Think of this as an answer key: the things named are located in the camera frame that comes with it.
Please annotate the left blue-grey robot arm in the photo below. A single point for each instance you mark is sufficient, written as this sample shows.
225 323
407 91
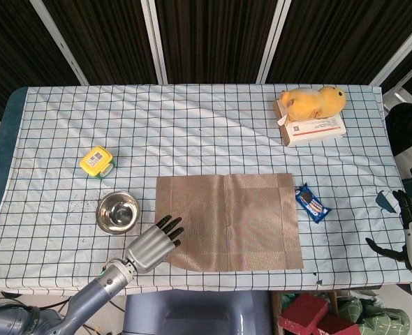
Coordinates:
87 300

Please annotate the stainless steel bowl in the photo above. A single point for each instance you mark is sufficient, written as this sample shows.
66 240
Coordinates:
118 213

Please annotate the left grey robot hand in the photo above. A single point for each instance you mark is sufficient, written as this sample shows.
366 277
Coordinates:
148 249

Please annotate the white cardboard shipping box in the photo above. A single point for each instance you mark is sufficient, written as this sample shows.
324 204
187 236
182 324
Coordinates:
314 130

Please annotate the green patterned cloth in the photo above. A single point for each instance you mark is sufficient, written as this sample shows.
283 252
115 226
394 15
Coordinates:
373 315

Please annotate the small red box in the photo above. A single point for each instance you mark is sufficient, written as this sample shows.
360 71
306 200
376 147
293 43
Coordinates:
337 326

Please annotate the yellow-lidded green container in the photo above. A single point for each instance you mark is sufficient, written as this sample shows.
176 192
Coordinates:
94 160

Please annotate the blue-grey robot torso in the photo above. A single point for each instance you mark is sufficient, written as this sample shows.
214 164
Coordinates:
192 314

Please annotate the yellow plush toy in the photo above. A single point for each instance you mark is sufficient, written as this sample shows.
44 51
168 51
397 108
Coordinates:
310 103

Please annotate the blue cookie pack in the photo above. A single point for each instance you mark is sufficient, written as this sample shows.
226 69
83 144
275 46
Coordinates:
312 203

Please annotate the brown woven placemat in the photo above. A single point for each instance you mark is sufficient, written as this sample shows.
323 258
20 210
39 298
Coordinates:
234 223

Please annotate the white black-checked tablecloth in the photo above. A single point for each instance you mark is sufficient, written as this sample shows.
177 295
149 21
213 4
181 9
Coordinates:
206 139

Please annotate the black chair back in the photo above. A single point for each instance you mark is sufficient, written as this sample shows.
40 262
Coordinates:
406 127

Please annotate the white partition frame post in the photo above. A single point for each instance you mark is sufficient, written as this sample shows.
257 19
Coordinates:
399 52
154 42
274 42
57 42

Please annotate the large red box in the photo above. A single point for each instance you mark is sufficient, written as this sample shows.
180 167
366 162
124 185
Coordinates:
302 312

